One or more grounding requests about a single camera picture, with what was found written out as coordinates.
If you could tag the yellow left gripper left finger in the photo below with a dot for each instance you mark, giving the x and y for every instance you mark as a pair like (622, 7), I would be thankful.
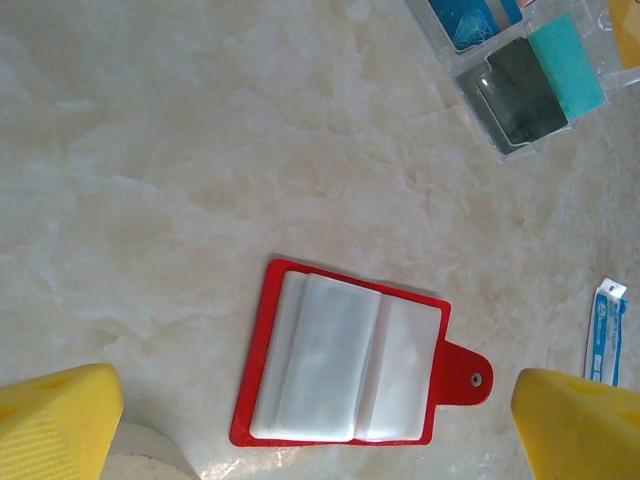
(55, 425)

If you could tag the clear plastic card tray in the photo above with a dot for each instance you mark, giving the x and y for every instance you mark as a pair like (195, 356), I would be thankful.
(467, 82)

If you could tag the black card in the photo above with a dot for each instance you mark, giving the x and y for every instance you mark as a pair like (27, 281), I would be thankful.
(525, 90)

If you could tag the teal card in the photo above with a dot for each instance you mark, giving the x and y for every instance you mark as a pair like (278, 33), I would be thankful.
(567, 65)

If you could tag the red card holder clear sleeves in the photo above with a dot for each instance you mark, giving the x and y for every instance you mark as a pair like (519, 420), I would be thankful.
(325, 350)

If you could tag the blue card white stripe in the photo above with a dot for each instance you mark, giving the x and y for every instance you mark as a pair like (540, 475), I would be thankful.
(465, 22)

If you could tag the gold card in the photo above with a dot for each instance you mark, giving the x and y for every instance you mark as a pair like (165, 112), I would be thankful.
(627, 35)

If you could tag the beige masking tape roll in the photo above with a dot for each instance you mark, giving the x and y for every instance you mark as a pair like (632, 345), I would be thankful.
(150, 455)

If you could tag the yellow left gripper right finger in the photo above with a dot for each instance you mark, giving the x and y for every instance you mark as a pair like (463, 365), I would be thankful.
(580, 430)

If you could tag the blue white flat packet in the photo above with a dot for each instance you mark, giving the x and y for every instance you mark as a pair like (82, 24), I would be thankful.
(605, 330)

